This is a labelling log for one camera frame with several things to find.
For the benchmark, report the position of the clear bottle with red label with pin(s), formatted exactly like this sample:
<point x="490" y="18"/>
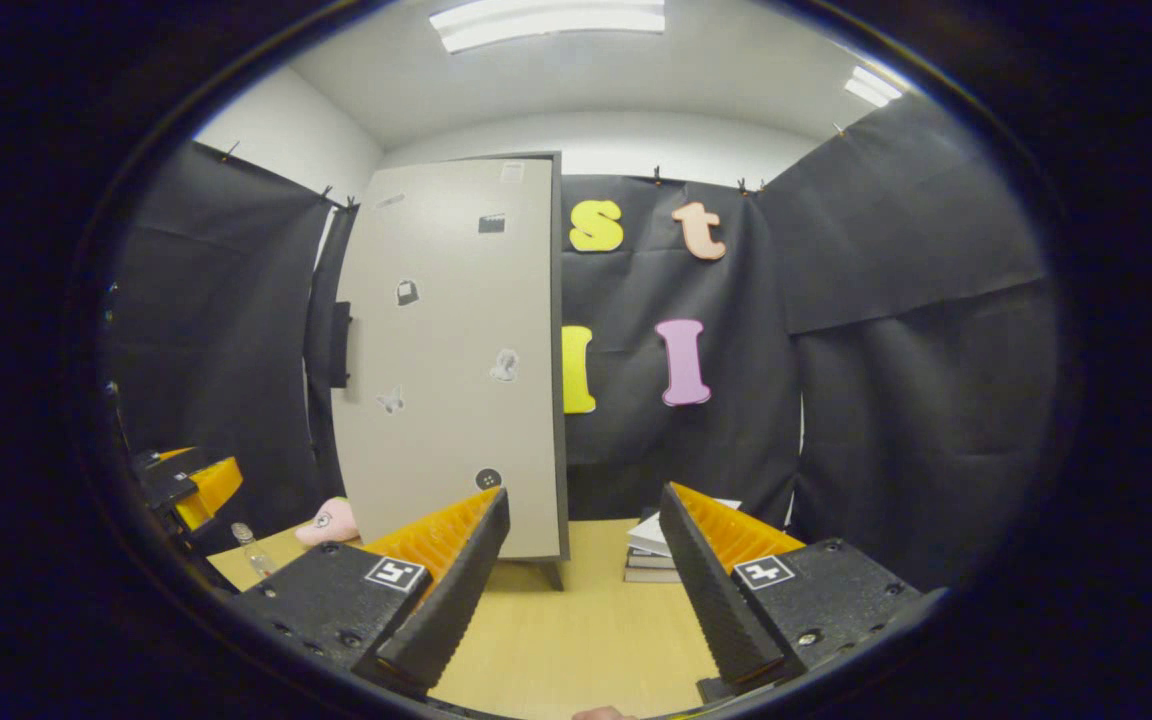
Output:
<point x="254" y="555"/>

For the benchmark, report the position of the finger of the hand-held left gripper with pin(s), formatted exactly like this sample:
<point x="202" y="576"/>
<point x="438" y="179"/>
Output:
<point x="174" y="454"/>
<point x="216" y="485"/>

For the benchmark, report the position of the thin beige book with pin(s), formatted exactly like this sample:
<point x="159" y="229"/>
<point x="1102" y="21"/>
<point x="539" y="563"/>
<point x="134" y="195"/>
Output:
<point x="648" y="575"/>

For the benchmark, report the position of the grey cabinet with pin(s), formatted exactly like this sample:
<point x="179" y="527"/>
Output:
<point x="561" y="420"/>

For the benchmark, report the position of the thin grey book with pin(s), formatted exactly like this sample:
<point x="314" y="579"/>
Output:
<point x="648" y="560"/>

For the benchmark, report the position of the black backdrop cloth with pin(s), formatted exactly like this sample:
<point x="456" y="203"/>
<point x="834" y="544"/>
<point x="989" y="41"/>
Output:
<point x="936" y="400"/>

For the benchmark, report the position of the white book with portrait cover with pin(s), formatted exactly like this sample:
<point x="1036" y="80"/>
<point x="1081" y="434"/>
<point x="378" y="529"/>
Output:
<point x="651" y="535"/>

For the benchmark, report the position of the pink plush toy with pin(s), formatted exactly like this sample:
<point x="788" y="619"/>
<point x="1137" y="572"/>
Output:
<point x="331" y="522"/>

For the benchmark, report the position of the small ceiling light panel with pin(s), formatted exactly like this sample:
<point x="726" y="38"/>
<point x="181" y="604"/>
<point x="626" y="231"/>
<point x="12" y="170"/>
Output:
<point x="874" y="87"/>

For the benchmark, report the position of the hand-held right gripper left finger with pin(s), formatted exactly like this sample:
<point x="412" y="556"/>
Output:
<point x="456" y="600"/>

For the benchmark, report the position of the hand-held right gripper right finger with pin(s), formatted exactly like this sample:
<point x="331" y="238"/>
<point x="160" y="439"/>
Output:
<point x="716" y="605"/>

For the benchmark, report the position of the long ceiling light panel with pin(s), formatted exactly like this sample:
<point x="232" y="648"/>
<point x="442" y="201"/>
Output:
<point x="546" y="20"/>

